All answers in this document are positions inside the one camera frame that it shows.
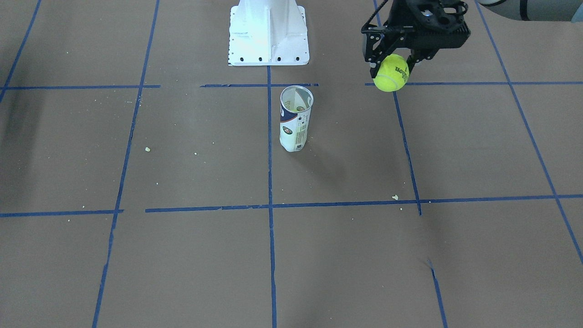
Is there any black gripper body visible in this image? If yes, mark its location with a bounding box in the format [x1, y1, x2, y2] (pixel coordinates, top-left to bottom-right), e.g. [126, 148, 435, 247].
[385, 0, 471, 50]

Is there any yellow tennis ball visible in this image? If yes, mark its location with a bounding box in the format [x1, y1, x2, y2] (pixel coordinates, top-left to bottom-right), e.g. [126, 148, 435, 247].
[373, 54, 410, 92]

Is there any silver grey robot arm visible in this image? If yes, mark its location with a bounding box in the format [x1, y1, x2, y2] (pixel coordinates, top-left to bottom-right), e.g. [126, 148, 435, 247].
[362, 0, 582, 77]

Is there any clear tennis ball can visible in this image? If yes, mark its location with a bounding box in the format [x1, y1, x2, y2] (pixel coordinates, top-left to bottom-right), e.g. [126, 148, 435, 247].
[279, 85, 314, 152]

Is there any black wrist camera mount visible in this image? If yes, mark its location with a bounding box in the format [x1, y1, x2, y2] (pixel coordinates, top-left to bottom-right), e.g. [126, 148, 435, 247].
[361, 23, 407, 78]

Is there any black camera cable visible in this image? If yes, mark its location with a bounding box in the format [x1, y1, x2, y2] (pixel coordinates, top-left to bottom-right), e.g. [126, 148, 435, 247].
[367, 0, 389, 28]

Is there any white pedestal column base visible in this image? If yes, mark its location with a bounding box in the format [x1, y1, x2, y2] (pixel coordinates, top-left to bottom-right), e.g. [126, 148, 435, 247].
[228, 0, 310, 67]

